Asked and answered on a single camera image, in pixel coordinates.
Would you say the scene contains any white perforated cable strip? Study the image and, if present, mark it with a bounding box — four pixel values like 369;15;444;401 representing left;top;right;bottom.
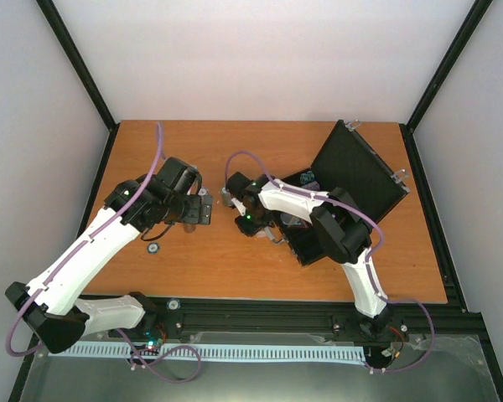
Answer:
57;341;366;365

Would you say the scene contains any black poker set case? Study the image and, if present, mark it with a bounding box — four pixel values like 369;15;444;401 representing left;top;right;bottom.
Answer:
274;120;409;265

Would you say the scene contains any black aluminium frame rail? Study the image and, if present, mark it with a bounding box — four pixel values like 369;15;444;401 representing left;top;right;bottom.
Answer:
34;301;487;344

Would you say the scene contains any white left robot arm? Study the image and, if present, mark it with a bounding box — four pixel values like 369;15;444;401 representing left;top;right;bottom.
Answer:
5;157;212;353

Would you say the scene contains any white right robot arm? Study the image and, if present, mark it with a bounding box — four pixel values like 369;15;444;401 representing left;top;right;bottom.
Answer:
225;172;387;319

